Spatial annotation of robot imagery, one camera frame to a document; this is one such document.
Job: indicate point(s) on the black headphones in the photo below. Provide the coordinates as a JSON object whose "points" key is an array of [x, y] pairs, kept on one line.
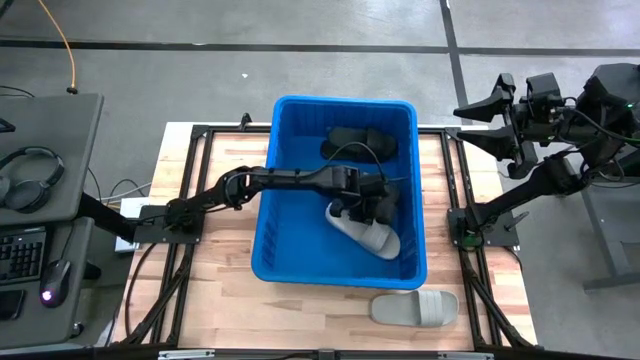
{"points": [[30, 196]]}

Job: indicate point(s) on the black keyboard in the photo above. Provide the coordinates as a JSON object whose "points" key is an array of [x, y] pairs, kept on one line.
{"points": [[20, 255]]}

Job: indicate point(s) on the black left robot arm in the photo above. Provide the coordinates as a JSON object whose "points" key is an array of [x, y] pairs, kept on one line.
{"points": [[290, 179]]}

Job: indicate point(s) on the blue plastic bin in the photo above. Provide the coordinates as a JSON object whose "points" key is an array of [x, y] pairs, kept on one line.
{"points": [[295, 240]]}

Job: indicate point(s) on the grey metal stand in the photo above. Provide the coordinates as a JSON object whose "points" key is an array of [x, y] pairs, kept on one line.
{"points": [[610, 282]]}

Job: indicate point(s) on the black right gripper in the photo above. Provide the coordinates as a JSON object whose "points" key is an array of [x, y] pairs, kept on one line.
{"points": [[535, 125]]}

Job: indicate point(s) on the silver bracket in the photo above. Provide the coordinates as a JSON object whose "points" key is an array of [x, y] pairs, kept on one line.
{"points": [[465, 356], [185, 354]]}

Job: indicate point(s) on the grey keyboard desk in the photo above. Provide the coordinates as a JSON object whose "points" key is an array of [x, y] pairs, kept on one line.
{"points": [[60, 240]]}

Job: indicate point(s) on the black computer mouse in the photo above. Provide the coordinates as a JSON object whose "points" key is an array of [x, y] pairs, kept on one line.
{"points": [[55, 280]]}

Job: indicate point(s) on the dark grey desk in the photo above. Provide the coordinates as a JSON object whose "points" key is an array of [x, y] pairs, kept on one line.
{"points": [[50, 120]]}

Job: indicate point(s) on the black phone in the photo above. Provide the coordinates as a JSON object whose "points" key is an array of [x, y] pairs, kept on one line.
{"points": [[10, 304]]}

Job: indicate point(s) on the black metal table frame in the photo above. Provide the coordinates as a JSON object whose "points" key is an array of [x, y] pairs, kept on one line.
{"points": [[200, 132]]}

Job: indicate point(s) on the black rubber slide sandal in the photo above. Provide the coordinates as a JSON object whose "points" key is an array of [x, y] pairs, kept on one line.
{"points": [[327, 151], [360, 137]]}

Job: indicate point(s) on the white power box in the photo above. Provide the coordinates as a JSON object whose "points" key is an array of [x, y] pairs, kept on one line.
{"points": [[127, 207]]}

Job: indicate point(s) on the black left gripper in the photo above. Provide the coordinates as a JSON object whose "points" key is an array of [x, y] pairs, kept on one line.
{"points": [[367, 185]]}

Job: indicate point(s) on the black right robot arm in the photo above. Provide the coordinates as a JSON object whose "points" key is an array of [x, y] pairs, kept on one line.
{"points": [[530, 182]]}

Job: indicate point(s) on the grey rubber slide sandal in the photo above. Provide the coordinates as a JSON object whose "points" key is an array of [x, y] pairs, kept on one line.
{"points": [[372, 240], [400, 309]]}

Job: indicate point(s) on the black frame clamp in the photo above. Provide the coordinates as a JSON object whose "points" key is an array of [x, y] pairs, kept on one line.
{"points": [[245, 121]]}

